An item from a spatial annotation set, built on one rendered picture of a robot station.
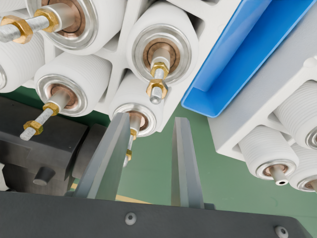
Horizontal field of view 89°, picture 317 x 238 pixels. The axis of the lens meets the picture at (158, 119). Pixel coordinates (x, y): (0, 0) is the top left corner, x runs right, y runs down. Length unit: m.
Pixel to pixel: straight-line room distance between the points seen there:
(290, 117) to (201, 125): 0.32
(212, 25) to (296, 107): 0.21
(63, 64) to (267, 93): 0.37
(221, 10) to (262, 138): 0.27
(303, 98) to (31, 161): 0.66
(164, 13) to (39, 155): 0.49
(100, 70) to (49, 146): 0.32
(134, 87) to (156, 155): 0.53
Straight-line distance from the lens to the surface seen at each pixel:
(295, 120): 0.38
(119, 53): 0.31
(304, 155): 0.51
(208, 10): 0.28
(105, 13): 0.23
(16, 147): 0.61
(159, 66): 0.17
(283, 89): 0.38
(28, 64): 0.35
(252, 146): 0.42
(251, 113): 0.41
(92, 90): 0.28
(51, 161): 0.57
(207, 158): 0.80
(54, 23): 0.20
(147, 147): 0.73
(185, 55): 0.22
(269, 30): 0.44
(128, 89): 0.28
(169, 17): 0.21
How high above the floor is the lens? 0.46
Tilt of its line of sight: 49 degrees down
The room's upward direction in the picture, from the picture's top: 174 degrees counter-clockwise
